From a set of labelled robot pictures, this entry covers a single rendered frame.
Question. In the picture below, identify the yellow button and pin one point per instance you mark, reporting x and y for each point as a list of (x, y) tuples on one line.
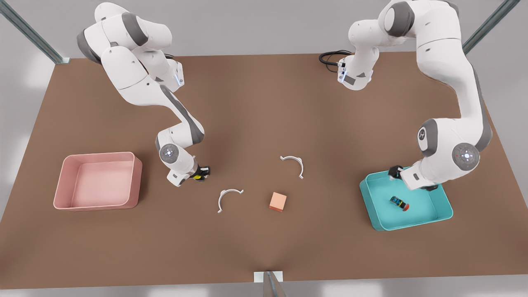
[(197, 177)]

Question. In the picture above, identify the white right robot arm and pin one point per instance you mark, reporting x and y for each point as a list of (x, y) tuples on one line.
[(136, 82)]

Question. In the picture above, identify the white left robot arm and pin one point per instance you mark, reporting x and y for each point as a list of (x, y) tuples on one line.
[(449, 70)]

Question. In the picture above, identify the blue storage box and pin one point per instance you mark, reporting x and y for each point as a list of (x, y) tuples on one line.
[(406, 206)]

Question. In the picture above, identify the pink storage box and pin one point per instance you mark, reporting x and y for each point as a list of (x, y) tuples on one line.
[(99, 183)]

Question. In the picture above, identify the white curved clip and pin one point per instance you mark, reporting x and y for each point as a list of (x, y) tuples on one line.
[(225, 196), (295, 161)]

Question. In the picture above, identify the orange cube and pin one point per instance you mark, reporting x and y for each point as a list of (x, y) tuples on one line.
[(278, 201)]

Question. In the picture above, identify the silver frame post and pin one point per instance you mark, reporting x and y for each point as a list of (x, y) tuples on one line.
[(29, 31), (270, 284), (489, 24)]

